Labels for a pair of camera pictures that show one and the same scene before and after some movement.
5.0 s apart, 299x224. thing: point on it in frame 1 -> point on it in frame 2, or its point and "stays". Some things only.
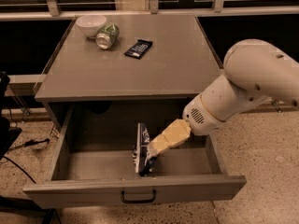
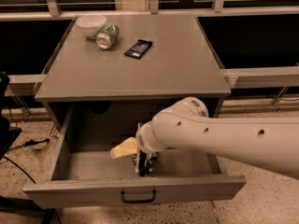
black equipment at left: x=7 y=133 stays
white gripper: x=200 y=117 -> x=144 y=139
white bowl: x=91 y=24 stays
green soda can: x=106 y=35 stays
